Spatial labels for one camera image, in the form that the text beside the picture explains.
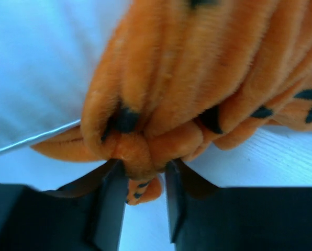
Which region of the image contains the orange patterned pillowcase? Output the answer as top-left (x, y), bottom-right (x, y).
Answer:
top-left (33, 1), bottom-right (312, 205)

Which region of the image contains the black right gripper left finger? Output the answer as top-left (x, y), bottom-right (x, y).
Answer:
top-left (0, 159), bottom-right (128, 250)

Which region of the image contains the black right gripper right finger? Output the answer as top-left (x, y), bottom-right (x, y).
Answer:
top-left (165, 159), bottom-right (312, 250)

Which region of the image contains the white pillow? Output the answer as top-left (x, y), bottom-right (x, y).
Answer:
top-left (0, 1), bottom-right (129, 154)

